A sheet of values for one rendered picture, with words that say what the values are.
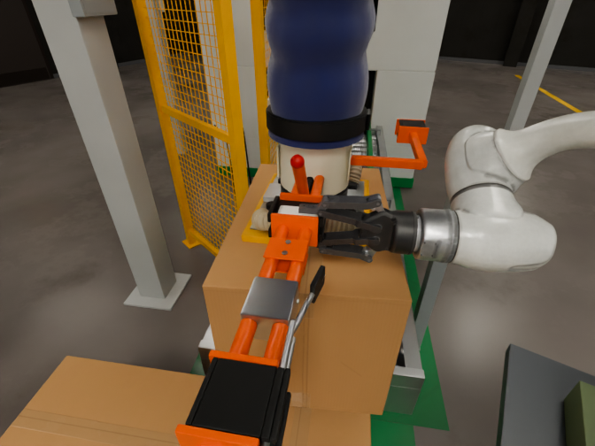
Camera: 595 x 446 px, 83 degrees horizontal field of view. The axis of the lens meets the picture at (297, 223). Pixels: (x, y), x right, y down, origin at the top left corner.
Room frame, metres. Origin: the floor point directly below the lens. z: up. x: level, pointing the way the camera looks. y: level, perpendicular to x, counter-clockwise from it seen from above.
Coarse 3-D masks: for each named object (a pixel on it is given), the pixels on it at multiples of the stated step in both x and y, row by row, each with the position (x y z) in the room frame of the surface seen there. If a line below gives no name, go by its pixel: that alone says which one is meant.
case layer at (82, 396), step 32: (64, 384) 0.58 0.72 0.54; (96, 384) 0.58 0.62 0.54; (128, 384) 0.58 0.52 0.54; (160, 384) 0.58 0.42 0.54; (192, 384) 0.58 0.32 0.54; (32, 416) 0.49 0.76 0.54; (64, 416) 0.49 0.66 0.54; (96, 416) 0.49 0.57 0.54; (128, 416) 0.49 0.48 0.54; (160, 416) 0.49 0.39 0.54; (288, 416) 0.49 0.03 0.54; (320, 416) 0.49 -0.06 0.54; (352, 416) 0.49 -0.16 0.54
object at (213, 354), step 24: (216, 360) 0.21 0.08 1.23; (240, 360) 0.21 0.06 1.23; (264, 360) 0.21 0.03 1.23; (216, 384) 0.18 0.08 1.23; (240, 384) 0.18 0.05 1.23; (264, 384) 0.18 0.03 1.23; (192, 408) 0.16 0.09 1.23; (216, 408) 0.16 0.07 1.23; (240, 408) 0.16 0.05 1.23; (264, 408) 0.16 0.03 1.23; (192, 432) 0.14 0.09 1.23; (216, 432) 0.14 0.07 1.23; (240, 432) 0.14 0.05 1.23
